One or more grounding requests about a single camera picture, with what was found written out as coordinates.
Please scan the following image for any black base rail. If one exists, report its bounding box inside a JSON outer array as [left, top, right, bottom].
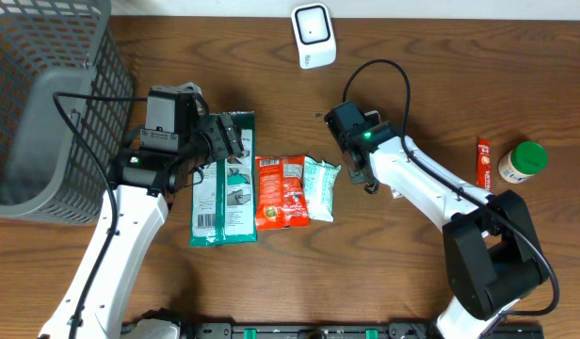
[[120, 308, 546, 339]]

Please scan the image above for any green-lid white jar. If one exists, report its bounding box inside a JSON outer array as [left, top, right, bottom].
[[498, 141, 548, 184]]

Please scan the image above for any teal white snack packet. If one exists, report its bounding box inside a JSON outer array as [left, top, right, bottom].
[[303, 156, 342, 222]]

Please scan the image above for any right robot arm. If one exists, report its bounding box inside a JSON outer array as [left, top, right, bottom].
[[334, 121, 556, 338]]

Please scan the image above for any small red wrapper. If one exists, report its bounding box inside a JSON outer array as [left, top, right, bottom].
[[476, 138, 491, 191]]

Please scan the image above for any green white snack bag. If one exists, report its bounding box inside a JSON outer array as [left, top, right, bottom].
[[189, 112, 258, 248]]

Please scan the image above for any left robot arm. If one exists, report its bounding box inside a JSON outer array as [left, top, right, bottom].
[[39, 112, 244, 338]]

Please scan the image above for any red snack packet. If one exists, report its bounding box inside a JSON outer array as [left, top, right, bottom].
[[255, 154, 310, 231]]

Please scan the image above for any orange white small packet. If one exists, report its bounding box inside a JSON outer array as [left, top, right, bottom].
[[391, 188, 403, 199]]

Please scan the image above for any white barcode scanner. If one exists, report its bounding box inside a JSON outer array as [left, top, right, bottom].
[[290, 3, 337, 70]]

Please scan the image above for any grey plastic mesh basket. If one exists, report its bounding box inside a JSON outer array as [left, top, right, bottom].
[[0, 0, 134, 224]]

